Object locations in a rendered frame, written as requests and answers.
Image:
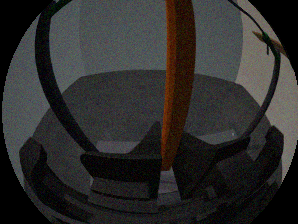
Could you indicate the orange handle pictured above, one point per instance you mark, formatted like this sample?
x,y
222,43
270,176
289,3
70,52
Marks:
x,y
180,63

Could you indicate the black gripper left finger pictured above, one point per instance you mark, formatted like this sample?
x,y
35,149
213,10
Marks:
x,y
141,165

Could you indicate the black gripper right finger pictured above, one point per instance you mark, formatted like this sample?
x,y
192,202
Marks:
x,y
196,158

